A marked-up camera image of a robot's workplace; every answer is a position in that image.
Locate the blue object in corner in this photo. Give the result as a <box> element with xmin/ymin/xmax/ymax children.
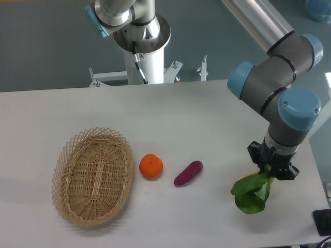
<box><xmin>305</xmin><ymin>0</ymin><xmax>330</xmax><ymax>24</ymax></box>

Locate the oval wicker basket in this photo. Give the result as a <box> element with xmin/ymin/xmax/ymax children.
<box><xmin>52</xmin><ymin>127</ymin><xmax>133</xmax><ymax>227</ymax></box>

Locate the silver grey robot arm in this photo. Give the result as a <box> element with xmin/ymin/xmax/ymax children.
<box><xmin>85</xmin><ymin>1</ymin><xmax>323</xmax><ymax>180</ymax></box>

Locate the black cable on pedestal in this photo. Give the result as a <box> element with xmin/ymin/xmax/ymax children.
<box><xmin>131</xmin><ymin>40</ymin><xmax>149</xmax><ymax>85</ymax></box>

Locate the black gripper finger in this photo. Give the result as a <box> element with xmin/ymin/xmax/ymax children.
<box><xmin>247</xmin><ymin>141</ymin><xmax>262</xmax><ymax>168</ymax></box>
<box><xmin>275</xmin><ymin>163</ymin><xmax>299</xmax><ymax>180</ymax></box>

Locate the black device at table edge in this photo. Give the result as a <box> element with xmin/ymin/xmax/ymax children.
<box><xmin>312</xmin><ymin>209</ymin><xmax>330</xmax><ymax>236</ymax></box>

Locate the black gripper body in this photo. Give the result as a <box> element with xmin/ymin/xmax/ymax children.
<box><xmin>259</xmin><ymin>143</ymin><xmax>295</xmax><ymax>173</ymax></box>

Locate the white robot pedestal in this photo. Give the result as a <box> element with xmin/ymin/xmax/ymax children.
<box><xmin>88</xmin><ymin>13</ymin><xmax>209</xmax><ymax>87</ymax></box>

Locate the purple sweet potato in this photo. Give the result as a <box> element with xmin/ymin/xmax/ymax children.
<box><xmin>173</xmin><ymin>160</ymin><xmax>203</xmax><ymax>187</ymax></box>

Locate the orange mandarin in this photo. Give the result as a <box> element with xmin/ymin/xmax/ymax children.
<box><xmin>139</xmin><ymin>153</ymin><xmax>163</xmax><ymax>180</ymax></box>

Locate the green leafy vegetable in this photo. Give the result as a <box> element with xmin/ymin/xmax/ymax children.
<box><xmin>230</xmin><ymin>164</ymin><xmax>274</xmax><ymax>214</ymax></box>

